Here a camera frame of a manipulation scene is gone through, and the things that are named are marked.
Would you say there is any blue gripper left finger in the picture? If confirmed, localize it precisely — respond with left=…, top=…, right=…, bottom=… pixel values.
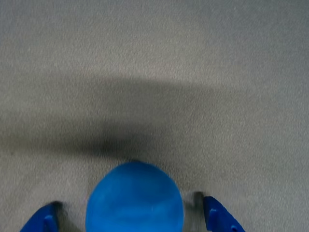
left=20, top=201, right=61, bottom=232

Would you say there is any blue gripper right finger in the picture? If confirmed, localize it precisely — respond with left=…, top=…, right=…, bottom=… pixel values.
left=202, top=195, right=246, bottom=232

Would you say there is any blue ball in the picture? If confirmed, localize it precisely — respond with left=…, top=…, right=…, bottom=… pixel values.
left=85, top=160, right=185, bottom=232

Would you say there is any grey mat with white lettering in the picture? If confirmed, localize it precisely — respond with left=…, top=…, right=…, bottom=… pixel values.
left=0, top=0, right=309, bottom=232

